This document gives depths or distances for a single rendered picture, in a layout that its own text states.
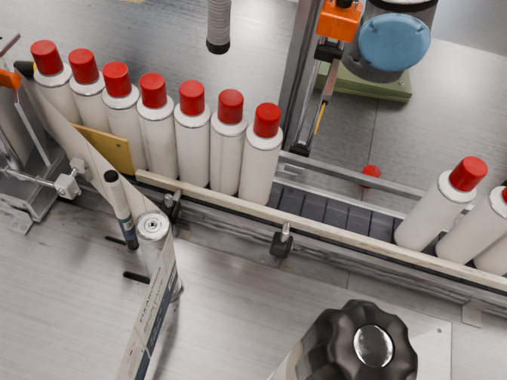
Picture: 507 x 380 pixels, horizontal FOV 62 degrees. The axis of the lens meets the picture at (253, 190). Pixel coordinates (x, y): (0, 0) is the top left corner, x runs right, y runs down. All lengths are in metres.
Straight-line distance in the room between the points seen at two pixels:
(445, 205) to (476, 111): 0.50
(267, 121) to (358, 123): 0.42
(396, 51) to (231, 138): 0.35
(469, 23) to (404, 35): 0.59
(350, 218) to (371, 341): 0.42
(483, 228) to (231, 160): 0.36
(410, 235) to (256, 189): 0.24
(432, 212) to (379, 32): 0.31
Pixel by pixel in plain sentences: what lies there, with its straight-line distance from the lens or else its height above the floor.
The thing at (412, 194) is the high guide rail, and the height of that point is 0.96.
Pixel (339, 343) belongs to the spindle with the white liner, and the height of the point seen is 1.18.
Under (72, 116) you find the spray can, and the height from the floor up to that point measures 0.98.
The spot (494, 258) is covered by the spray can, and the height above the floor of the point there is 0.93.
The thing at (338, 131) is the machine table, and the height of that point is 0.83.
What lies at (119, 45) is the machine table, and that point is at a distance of 1.05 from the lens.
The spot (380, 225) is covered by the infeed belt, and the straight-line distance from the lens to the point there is 0.73.
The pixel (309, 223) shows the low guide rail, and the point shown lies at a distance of 0.65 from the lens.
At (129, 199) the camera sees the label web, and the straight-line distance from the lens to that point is 0.55.
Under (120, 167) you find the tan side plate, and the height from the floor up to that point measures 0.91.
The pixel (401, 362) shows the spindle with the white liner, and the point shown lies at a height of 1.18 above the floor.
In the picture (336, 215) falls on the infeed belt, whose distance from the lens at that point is 0.72.
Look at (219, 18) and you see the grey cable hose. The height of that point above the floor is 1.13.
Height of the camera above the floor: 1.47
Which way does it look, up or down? 56 degrees down
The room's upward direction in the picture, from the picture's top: 10 degrees clockwise
